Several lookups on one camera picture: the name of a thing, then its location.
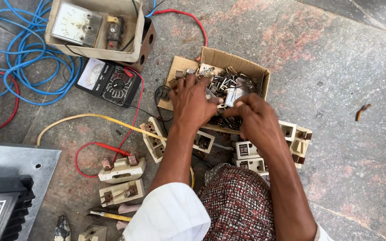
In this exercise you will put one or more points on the black analog multimeter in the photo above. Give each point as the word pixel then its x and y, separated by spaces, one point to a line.
pixel 112 87

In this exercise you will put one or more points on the grey metal plate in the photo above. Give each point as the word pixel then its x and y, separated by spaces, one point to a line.
pixel 15 157

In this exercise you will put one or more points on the beige meter housing box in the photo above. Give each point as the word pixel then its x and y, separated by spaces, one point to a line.
pixel 126 53

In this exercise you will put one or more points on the heap of small metal parts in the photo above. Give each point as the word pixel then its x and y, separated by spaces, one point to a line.
pixel 228 83

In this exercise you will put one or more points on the black multimeter probe lead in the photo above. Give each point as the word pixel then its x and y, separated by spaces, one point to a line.
pixel 157 97

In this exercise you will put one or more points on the cream ceramic fuse holder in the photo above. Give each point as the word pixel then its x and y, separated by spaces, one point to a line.
pixel 94 233
pixel 300 147
pixel 154 144
pixel 245 150
pixel 251 164
pixel 203 142
pixel 121 194
pixel 122 170
pixel 288 130

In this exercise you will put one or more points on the white shirt sleeve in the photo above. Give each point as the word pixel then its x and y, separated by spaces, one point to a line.
pixel 166 214

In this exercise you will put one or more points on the brown dry scrap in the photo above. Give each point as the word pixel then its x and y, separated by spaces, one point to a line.
pixel 362 112

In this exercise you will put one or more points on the silver metal plate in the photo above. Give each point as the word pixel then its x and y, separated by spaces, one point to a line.
pixel 234 95

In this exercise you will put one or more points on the brown cardboard box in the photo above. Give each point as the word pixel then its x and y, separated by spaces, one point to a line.
pixel 233 62

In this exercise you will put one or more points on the red multimeter probe lead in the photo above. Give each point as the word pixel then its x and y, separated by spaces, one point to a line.
pixel 112 149

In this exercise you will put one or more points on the pink ceramic fragment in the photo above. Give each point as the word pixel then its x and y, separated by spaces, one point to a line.
pixel 129 208
pixel 122 225

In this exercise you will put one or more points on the person's left hand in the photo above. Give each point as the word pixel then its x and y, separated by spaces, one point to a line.
pixel 188 107

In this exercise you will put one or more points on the brown perforated box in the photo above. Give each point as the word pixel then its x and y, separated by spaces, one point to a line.
pixel 146 47

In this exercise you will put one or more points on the red patterned waist cloth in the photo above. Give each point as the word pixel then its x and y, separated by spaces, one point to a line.
pixel 236 204

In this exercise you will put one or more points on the white analog panel meter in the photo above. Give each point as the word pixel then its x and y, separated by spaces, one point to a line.
pixel 75 23

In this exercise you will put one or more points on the person's right hand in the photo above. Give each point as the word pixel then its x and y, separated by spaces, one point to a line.
pixel 260 124

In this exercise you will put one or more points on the black electric meter unit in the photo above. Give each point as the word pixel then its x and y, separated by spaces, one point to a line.
pixel 2 207

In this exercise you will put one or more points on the black fuse switch block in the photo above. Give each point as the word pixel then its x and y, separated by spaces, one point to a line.
pixel 115 33

